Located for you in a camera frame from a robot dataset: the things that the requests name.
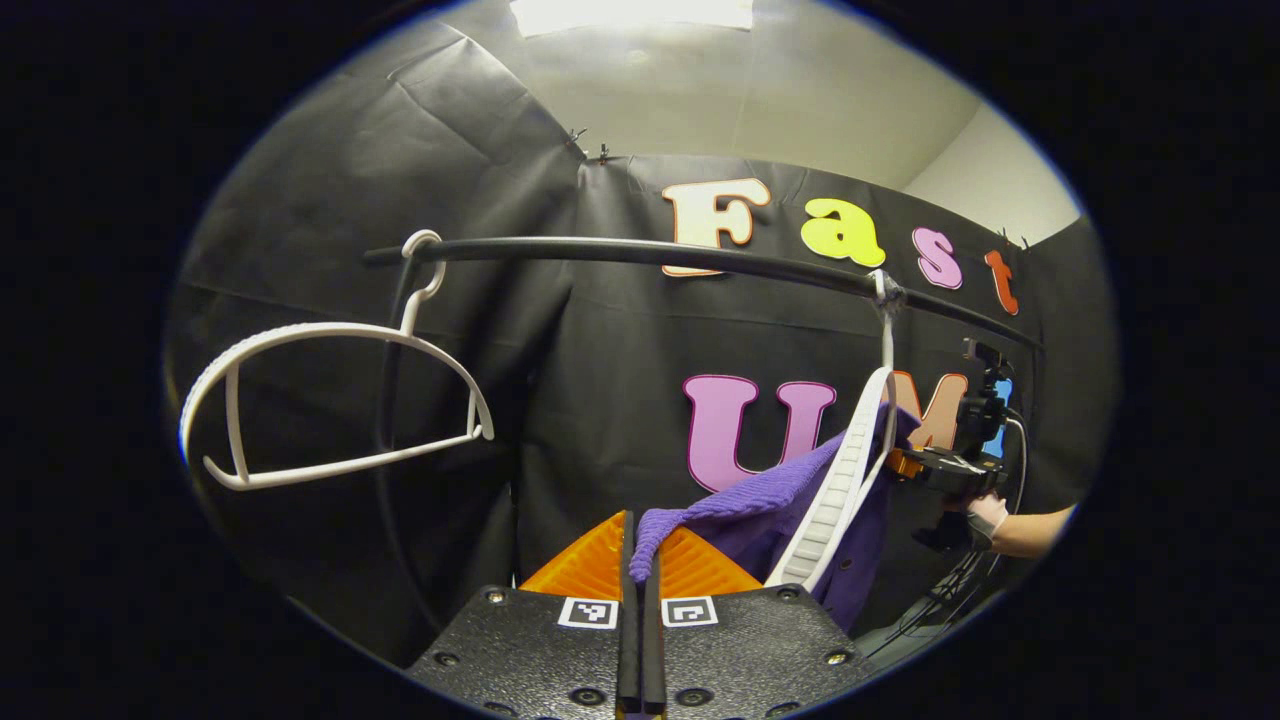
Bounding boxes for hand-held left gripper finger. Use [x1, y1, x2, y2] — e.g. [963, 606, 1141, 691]
[640, 525, 879, 720]
[405, 510, 642, 720]

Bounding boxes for white hanger with taped hook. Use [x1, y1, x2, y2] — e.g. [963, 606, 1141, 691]
[765, 270, 906, 591]

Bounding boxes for purple ribbed shirt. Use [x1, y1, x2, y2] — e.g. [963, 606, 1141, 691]
[630, 400, 921, 636]

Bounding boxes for white plastic hanger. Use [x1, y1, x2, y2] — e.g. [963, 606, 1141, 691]
[180, 230, 496, 491]

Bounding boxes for black backdrop cloth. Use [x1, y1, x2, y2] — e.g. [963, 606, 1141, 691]
[165, 20, 1121, 671]

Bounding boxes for ceiling light panel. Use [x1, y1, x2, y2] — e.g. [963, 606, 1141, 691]
[510, 0, 756, 39]

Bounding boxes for black clothes rail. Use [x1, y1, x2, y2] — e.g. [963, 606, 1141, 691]
[362, 236, 1043, 641]

